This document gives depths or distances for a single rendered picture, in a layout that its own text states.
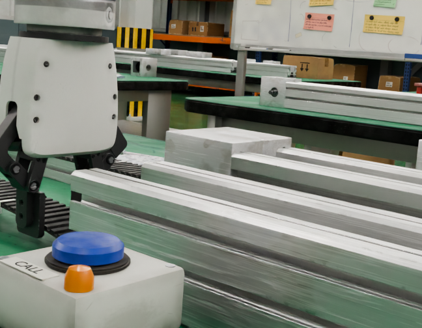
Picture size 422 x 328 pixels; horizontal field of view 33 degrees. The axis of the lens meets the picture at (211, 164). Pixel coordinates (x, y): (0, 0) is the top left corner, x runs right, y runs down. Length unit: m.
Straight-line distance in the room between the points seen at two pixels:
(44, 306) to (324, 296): 0.15
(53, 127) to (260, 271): 0.25
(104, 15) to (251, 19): 3.42
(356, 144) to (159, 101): 1.56
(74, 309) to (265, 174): 0.33
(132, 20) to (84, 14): 8.22
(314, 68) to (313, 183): 4.38
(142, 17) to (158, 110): 5.19
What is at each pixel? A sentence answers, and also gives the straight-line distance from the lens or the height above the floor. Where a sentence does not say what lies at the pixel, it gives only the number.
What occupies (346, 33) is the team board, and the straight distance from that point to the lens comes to 3.67.
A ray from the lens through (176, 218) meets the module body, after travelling 0.47.
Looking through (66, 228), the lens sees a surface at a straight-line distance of 0.62.
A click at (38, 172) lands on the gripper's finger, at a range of 0.61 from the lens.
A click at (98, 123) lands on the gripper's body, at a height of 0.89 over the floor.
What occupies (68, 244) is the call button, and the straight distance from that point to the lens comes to 0.40.
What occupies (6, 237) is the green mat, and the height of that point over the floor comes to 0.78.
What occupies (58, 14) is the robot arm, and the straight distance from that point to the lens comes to 0.59.
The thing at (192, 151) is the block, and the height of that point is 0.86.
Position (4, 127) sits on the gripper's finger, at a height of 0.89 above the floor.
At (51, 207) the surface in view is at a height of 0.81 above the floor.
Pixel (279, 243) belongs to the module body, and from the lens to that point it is 0.41.
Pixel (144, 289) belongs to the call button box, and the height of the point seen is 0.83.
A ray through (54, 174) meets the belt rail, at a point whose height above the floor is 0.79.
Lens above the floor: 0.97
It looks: 10 degrees down
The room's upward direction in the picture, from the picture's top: 4 degrees clockwise
